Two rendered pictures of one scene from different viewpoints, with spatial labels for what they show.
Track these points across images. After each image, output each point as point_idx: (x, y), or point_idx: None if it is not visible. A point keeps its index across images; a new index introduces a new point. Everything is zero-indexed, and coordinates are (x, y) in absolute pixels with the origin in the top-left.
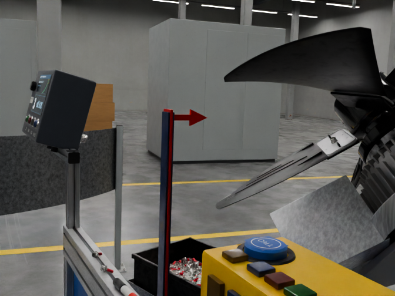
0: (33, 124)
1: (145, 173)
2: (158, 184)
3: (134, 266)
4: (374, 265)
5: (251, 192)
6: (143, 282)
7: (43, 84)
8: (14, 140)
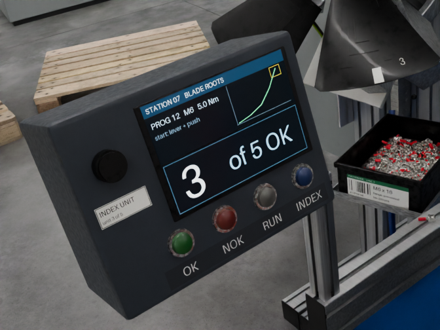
0: (310, 178)
1: None
2: None
3: (422, 192)
4: None
5: (414, 40)
6: (429, 196)
7: (233, 100)
8: None
